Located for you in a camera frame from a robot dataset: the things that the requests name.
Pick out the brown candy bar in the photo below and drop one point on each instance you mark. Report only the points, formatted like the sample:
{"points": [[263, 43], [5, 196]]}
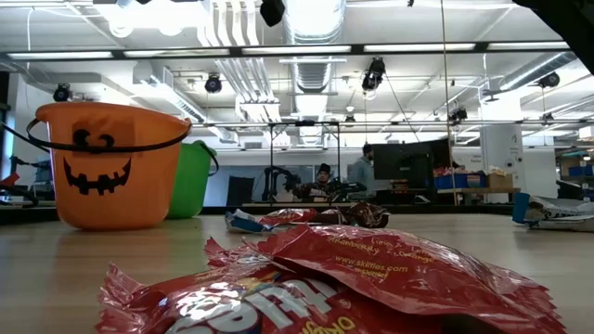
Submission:
{"points": [[333, 217], [366, 214]]}

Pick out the wide silver ventilation duct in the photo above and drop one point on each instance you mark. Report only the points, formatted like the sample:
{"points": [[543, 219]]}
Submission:
{"points": [[313, 76]]}

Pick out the black ceiling spotlight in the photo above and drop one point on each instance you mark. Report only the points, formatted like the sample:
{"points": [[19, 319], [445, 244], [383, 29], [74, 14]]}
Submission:
{"points": [[458, 113], [61, 93], [373, 74], [213, 84], [550, 80]]}

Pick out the slim silver ventilation duct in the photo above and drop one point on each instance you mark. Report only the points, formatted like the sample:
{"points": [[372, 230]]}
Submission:
{"points": [[533, 72]]}

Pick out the wooden background table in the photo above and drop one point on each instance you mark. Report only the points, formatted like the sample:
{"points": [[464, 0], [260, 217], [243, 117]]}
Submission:
{"points": [[482, 190]]}

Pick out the green plastic bucket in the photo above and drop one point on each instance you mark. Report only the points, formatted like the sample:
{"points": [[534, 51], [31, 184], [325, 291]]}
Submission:
{"points": [[190, 185]]}

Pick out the blue storage bin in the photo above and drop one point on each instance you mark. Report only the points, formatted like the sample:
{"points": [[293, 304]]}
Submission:
{"points": [[457, 181]]}

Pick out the orange jack-o-lantern bucket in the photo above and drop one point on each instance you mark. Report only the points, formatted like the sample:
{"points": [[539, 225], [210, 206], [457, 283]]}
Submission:
{"points": [[116, 204]]}

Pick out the cardboard box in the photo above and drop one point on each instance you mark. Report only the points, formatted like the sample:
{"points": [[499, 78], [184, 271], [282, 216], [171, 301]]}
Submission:
{"points": [[500, 181]]}

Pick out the black aluminium table frame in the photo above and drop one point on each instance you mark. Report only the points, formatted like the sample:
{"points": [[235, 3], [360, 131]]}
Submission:
{"points": [[417, 209]]}

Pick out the red Skittles pack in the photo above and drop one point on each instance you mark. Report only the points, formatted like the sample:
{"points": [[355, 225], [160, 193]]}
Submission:
{"points": [[417, 278], [223, 257], [209, 306], [292, 215]]}

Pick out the person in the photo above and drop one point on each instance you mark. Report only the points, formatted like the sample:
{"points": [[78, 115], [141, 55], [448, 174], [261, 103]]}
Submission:
{"points": [[364, 169], [323, 182]]}

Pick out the long black light rail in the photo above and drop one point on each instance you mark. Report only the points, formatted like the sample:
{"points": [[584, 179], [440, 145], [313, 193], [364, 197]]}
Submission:
{"points": [[236, 51]]}

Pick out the black background robot arm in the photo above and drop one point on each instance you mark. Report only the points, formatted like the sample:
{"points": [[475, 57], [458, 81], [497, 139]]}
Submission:
{"points": [[274, 174], [348, 188]]}

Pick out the black monitor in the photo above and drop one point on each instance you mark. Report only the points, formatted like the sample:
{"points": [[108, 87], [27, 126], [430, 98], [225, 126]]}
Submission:
{"points": [[403, 162]]}

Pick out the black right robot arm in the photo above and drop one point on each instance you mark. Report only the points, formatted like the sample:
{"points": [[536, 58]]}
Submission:
{"points": [[571, 23]]}

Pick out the thin tan pole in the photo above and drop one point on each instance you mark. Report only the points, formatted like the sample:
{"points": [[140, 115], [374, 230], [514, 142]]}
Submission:
{"points": [[446, 83]]}

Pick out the black background rig frame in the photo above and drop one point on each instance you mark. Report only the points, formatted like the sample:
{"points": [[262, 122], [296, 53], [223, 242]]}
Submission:
{"points": [[305, 123]]}

